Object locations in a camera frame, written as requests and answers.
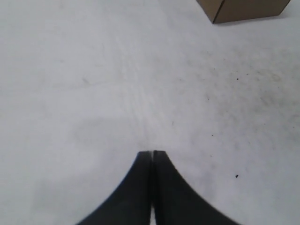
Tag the brown cardboard box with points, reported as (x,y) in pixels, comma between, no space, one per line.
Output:
(243,9)

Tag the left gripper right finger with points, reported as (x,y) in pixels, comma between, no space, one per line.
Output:
(178,197)

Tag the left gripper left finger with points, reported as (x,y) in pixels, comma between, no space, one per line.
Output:
(133,194)

